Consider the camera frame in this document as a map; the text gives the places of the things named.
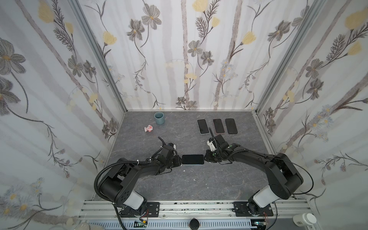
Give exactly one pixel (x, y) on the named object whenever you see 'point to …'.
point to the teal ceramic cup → (159, 118)
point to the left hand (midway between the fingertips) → (180, 157)
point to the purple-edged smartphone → (218, 125)
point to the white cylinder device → (304, 219)
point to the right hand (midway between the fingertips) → (201, 155)
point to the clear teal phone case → (191, 165)
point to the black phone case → (231, 126)
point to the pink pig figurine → (149, 128)
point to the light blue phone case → (199, 128)
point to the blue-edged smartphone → (192, 159)
